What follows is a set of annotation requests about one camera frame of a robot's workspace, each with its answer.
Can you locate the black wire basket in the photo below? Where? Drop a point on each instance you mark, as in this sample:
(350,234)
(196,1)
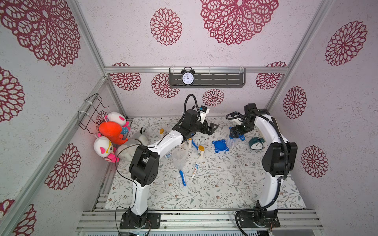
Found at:
(88,119)

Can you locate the white pink plush top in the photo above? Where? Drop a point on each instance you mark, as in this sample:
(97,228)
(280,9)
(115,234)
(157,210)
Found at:
(117,118)

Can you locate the grey wall shelf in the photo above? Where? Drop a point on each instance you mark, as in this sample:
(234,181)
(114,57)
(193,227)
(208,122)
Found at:
(235,79)

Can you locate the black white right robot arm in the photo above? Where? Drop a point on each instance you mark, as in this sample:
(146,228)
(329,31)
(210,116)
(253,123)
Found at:
(277,162)

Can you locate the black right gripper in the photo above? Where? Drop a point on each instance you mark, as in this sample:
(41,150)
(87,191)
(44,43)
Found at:
(238,131)

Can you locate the blue lid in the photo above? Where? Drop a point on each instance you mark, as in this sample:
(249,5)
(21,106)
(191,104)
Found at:
(237,133)
(220,145)

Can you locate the blue toothbrush case back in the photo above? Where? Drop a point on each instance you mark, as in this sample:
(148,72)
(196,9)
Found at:
(195,145)

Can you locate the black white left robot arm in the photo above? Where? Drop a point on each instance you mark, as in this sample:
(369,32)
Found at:
(144,164)

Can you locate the black alarm clock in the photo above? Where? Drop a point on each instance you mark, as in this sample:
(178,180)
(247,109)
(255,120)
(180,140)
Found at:
(188,75)

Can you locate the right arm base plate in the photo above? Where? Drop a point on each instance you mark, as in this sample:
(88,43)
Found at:
(259,219)

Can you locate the teal small object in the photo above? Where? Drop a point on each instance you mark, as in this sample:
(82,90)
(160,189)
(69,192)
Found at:
(256,143)

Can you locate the small toothpaste tube front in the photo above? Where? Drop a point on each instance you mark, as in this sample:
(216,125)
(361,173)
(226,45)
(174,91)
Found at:
(196,167)

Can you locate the red orange plush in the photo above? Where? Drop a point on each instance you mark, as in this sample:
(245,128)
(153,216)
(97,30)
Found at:
(112,131)

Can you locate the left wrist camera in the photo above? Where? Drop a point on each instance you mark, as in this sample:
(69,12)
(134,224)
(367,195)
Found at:
(203,111)

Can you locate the white plush yellow glasses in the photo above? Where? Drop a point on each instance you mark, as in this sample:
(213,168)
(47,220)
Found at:
(104,148)

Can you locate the blue lid right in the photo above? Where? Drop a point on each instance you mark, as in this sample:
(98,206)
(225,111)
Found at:
(220,145)

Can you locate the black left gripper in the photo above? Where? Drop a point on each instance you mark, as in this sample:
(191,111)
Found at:
(210,128)

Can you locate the blue lid front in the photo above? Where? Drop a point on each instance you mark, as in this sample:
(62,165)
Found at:
(237,133)

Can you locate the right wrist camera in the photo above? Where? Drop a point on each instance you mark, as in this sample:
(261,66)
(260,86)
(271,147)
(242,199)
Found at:
(237,116)

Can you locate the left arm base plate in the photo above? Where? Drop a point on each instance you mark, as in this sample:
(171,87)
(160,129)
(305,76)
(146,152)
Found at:
(149,220)

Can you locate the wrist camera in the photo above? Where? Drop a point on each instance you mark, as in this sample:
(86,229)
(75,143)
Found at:
(203,111)
(237,116)

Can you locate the clear plastic container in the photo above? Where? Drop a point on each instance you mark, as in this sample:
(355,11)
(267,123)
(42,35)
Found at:
(127,150)
(179,157)
(230,142)

